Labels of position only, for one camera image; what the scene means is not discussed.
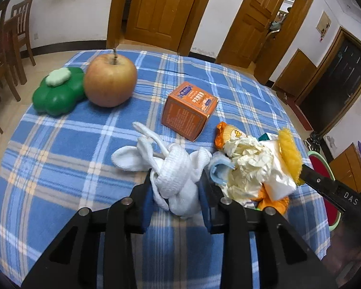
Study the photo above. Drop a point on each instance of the green bin with red liner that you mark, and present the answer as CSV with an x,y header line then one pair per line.
x,y
319,164

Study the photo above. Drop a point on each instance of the red yellow apple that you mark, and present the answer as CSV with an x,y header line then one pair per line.
x,y
109,79

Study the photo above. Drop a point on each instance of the low wooden cabinet door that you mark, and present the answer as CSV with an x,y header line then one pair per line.
x,y
297,72

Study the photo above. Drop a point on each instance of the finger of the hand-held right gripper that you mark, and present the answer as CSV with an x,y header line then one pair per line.
x,y
328,186

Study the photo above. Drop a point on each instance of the white knit sock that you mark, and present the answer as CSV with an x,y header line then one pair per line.
x,y
174,168

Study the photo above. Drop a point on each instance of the yellow sponge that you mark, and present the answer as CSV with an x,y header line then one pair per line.
x,y
290,153

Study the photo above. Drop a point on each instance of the blue plaid tablecloth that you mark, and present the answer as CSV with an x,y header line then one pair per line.
x,y
63,156

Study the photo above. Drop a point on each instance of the orange cardboard box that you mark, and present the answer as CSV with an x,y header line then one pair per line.
x,y
186,111

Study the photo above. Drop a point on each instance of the small wooden cabinet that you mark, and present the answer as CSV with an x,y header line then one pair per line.
x,y
347,168

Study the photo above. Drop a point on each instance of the blue face mask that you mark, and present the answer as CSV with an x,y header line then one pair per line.
x,y
218,168

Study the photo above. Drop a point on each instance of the wooden panel door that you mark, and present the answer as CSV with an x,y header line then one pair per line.
x,y
246,24
162,9

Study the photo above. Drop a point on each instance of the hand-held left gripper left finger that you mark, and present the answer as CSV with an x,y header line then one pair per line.
x,y
146,207

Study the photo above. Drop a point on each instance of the green clover-shaped container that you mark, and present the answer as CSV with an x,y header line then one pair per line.
x,y
58,93

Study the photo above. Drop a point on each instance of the crumpled cream paper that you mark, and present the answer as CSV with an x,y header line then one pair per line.
x,y
249,162

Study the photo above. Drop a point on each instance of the teal white carton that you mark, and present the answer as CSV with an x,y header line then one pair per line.
x,y
267,137

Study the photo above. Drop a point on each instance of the orange snack wrapper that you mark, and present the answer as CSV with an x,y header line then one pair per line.
x,y
225,135

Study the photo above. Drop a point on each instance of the white plastic wrapper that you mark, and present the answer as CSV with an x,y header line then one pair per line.
x,y
281,180

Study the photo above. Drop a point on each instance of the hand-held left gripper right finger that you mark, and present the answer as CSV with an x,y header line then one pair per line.
x,y
205,207

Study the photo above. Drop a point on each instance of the dark doorway with wooden frame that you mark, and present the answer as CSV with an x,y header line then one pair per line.
x,y
337,81

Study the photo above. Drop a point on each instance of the beige wall panel box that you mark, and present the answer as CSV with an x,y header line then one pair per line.
x,y
323,25

